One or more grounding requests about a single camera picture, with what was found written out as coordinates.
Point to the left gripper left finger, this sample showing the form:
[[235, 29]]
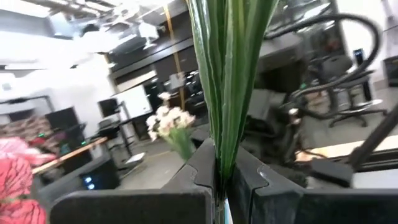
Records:
[[186, 199]]

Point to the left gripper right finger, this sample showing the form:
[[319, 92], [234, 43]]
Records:
[[280, 205]]

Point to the red artificial flower bunch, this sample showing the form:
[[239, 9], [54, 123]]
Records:
[[230, 77], [15, 186]]

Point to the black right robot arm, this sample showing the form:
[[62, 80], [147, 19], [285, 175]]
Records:
[[267, 133]]

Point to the white artificial flower bunch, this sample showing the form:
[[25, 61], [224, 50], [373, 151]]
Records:
[[169, 119]]

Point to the black computer tower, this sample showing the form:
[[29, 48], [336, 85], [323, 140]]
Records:
[[99, 177]]

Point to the white board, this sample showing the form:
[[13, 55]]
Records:
[[133, 102]]

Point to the black computer monitor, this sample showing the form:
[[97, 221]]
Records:
[[108, 107]]

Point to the wooden-edged workbench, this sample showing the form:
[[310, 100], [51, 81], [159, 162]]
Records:
[[71, 154]]

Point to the black office chair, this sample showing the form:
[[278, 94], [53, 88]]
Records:
[[335, 67]]

